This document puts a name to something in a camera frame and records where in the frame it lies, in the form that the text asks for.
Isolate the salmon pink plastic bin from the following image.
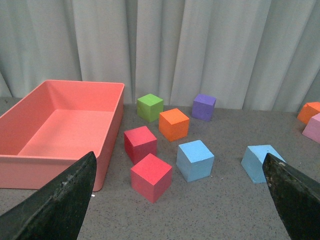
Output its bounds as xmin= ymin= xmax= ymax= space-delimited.
xmin=0 ymin=80 xmax=125 ymax=192

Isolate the grey curtain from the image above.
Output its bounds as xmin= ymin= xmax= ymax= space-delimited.
xmin=0 ymin=0 xmax=320 ymax=112

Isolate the red foam block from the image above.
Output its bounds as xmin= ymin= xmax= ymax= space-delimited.
xmin=124 ymin=126 xmax=157 ymax=165
xmin=130 ymin=153 xmax=173 ymax=203

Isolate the red foam block rear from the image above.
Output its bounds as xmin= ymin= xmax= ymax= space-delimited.
xmin=124 ymin=126 xmax=157 ymax=165

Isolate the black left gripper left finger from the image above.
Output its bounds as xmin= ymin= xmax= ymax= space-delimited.
xmin=0 ymin=151 xmax=97 ymax=240

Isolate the orange foam block by bin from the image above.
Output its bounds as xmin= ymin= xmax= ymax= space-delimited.
xmin=297 ymin=102 xmax=320 ymax=125

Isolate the pink foam block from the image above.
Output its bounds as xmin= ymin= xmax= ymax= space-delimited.
xmin=302 ymin=113 xmax=320 ymax=143

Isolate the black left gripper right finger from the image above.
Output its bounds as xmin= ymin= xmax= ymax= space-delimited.
xmin=262 ymin=153 xmax=320 ymax=240

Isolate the green foam block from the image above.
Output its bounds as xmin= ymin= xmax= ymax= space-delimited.
xmin=137 ymin=93 xmax=164 ymax=123

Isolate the light blue foam block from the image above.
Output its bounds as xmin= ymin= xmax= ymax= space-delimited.
xmin=241 ymin=144 xmax=285 ymax=184
xmin=176 ymin=140 xmax=215 ymax=183

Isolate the red foam block front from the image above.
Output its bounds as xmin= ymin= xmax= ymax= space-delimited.
xmin=130 ymin=153 xmax=173 ymax=203

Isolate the orange foam block centre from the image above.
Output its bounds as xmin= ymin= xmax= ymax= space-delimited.
xmin=158 ymin=108 xmax=190 ymax=142

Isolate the purple foam block far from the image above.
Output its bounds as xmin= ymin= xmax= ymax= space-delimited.
xmin=191 ymin=94 xmax=217 ymax=122

